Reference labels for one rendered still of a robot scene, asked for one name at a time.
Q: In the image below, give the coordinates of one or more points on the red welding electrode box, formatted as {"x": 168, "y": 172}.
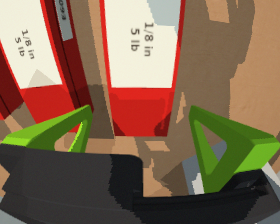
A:
{"x": 39, "y": 44}

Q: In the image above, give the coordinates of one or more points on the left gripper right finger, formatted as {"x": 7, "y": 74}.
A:
{"x": 247, "y": 148}

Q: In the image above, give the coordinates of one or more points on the red box with white label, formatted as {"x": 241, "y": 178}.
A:
{"x": 141, "y": 42}

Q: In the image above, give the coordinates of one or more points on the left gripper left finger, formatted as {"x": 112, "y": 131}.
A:
{"x": 44, "y": 135}

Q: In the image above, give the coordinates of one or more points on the red box of welding electrodes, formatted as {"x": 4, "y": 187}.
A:
{"x": 10, "y": 97}

